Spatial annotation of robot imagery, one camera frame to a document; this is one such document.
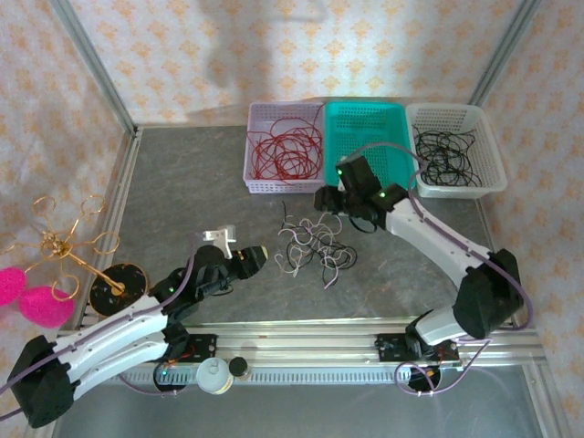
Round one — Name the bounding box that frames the teal plastic basket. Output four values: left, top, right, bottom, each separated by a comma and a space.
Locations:
322, 99, 417, 193

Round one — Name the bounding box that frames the thin black cable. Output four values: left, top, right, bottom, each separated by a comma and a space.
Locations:
286, 235, 360, 280
281, 200, 348, 275

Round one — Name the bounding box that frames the lavender plastic basket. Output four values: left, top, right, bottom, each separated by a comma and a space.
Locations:
243, 100, 328, 196

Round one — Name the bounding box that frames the black cable pile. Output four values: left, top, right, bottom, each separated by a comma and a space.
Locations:
412, 127, 483, 188

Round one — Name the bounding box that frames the white plastic basket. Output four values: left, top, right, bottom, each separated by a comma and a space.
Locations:
404, 102, 509, 200

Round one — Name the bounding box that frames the red cable pile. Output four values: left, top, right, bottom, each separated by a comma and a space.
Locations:
245, 113, 325, 186

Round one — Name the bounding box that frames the white round cap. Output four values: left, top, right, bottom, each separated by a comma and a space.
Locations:
196, 357, 234, 396

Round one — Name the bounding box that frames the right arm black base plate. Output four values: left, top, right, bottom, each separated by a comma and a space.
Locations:
376, 332, 463, 369

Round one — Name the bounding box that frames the pink fluffy ball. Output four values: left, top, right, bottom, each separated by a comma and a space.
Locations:
0, 267, 26, 308
17, 286, 75, 328

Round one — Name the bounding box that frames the aluminium frame post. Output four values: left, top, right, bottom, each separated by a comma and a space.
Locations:
469, 0, 544, 109
47, 0, 141, 138

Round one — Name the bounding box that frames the gold wire stand black base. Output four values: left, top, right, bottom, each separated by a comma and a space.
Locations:
0, 193, 151, 318

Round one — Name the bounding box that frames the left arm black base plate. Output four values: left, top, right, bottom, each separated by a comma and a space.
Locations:
154, 332, 219, 366

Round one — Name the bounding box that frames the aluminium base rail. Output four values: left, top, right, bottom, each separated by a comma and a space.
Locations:
182, 318, 547, 366

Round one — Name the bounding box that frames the grey slotted cable duct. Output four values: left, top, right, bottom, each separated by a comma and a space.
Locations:
116, 367, 462, 385

